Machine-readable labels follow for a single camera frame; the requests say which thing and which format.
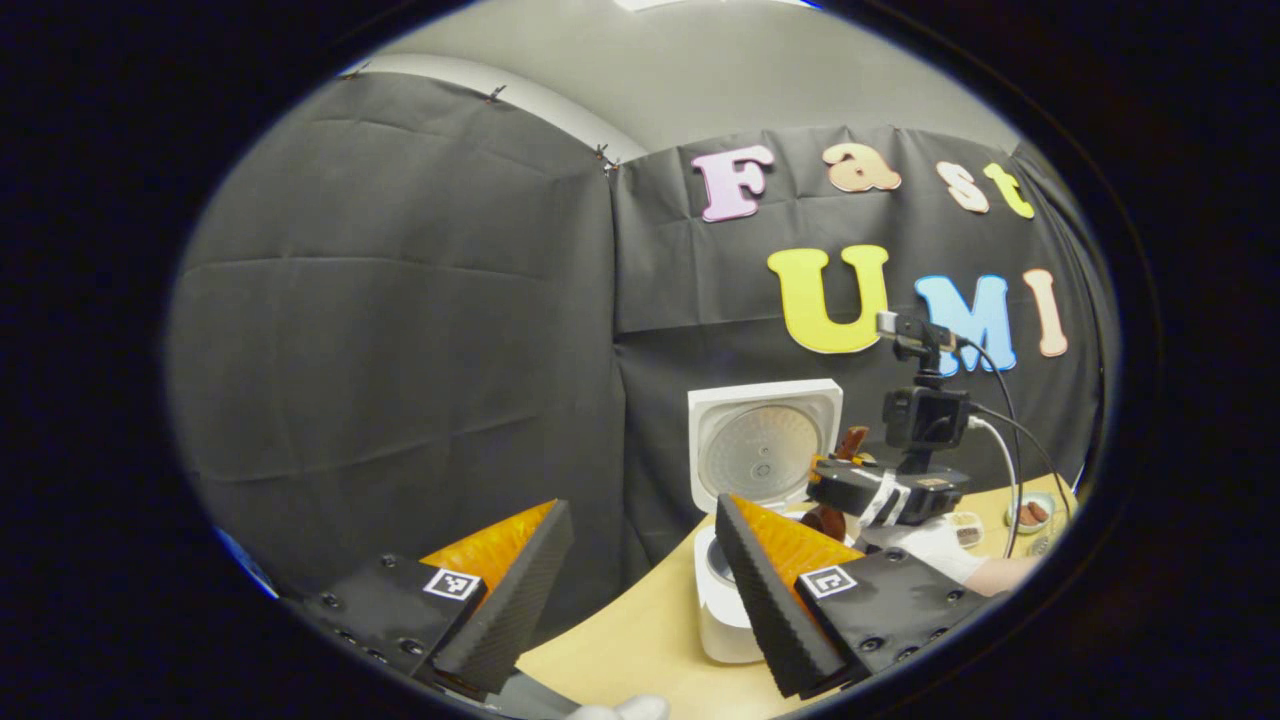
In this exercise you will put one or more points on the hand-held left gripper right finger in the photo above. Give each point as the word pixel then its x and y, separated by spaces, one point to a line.
pixel 765 610

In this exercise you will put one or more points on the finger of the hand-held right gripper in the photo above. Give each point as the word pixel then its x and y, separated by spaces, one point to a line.
pixel 840 485

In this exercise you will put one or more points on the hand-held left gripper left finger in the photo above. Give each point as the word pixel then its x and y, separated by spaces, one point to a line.
pixel 515 605

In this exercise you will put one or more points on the white rice cooker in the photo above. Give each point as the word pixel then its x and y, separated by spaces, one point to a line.
pixel 760 450

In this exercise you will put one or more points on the white divided bean dish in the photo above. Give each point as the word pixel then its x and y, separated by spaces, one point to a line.
pixel 968 535

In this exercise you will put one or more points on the pale green plate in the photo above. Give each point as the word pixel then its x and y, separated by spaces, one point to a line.
pixel 1032 497

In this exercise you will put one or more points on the large ceiling light panel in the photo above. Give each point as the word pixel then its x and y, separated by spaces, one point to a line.
pixel 710 4

